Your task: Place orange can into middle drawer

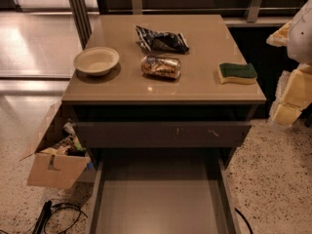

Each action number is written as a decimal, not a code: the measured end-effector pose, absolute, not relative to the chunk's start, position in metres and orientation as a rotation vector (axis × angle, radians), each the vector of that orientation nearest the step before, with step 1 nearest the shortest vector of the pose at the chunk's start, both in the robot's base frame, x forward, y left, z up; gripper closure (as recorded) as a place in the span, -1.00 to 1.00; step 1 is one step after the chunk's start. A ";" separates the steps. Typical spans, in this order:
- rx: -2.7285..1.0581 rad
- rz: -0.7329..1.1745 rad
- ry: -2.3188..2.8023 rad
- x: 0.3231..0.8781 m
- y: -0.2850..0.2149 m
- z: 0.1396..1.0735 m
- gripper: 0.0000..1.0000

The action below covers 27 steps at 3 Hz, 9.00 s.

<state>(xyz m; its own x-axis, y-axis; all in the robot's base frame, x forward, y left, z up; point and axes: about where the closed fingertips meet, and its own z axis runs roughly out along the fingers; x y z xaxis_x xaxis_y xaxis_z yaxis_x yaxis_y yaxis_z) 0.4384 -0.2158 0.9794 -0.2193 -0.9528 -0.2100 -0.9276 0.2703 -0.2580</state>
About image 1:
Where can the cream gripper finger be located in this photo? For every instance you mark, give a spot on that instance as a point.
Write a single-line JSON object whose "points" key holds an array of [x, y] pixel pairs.
{"points": [[293, 95], [280, 37]]}

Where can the open middle drawer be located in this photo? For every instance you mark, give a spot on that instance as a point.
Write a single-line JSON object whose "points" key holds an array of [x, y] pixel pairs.
{"points": [[161, 191]]}

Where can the green and yellow sponge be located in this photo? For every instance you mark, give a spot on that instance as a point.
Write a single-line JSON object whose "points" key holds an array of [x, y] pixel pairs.
{"points": [[237, 73]]}

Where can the orange soda can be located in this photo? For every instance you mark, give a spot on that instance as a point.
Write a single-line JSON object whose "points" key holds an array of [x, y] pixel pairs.
{"points": [[161, 67]]}

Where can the closed top drawer front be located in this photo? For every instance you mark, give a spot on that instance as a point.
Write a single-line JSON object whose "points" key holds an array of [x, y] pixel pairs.
{"points": [[162, 134]]}

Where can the trash inside cardboard box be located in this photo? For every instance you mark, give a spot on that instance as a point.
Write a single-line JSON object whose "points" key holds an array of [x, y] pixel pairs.
{"points": [[69, 146]]}

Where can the open cardboard box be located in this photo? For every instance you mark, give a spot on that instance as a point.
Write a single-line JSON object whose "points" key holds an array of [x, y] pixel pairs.
{"points": [[54, 170]]}

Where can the black power adapter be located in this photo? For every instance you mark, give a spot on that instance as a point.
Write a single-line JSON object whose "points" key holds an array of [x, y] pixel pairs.
{"points": [[43, 216]]}

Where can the crumpled blue chip bag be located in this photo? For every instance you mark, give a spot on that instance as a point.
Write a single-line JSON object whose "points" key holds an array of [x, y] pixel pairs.
{"points": [[152, 40]]}

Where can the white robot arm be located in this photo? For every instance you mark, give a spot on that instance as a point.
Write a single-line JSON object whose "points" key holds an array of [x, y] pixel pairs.
{"points": [[299, 46]]}

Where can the white paper bowl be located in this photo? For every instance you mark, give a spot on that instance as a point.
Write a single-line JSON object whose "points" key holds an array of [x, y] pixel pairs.
{"points": [[96, 61]]}

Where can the tan drawer cabinet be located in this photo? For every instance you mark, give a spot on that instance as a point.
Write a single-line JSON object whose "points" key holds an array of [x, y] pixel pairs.
{"points": [[128, 95]]}

